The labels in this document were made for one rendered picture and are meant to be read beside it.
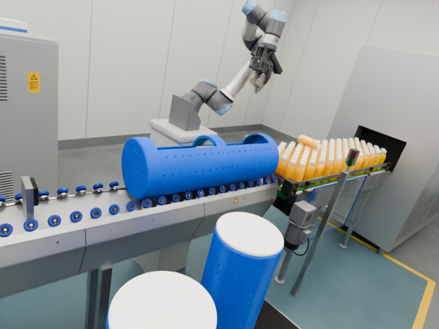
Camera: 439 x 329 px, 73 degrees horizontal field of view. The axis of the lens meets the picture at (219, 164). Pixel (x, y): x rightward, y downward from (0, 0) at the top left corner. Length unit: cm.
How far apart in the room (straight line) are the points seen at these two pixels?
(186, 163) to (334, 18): 550
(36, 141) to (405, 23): 555
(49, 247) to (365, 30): 587
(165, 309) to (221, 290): 42
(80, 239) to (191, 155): 58
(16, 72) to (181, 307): 204
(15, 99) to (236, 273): 198
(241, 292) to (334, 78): 548
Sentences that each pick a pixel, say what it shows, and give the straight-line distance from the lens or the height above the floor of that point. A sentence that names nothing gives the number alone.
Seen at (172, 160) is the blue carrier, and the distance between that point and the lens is 132.
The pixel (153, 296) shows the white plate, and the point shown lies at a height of 104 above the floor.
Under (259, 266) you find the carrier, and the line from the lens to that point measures 115.
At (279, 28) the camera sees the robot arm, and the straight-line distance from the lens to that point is 145.
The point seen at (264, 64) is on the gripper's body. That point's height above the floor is 165.
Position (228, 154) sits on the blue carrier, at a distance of 152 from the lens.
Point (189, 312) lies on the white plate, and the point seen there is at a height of 104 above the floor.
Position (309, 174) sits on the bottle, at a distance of 212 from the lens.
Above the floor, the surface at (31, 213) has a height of 98.
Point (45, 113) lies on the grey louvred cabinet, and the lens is 264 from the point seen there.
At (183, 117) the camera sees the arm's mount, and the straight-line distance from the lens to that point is 185.
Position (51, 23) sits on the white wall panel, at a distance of 389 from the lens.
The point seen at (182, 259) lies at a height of 11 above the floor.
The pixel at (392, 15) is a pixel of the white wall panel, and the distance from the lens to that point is 622.
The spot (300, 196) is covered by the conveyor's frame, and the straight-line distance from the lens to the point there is 206.
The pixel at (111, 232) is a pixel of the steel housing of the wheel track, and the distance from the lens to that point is 136.
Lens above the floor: 170
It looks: 22 degrees down
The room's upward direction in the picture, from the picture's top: 13 degrees clockwise
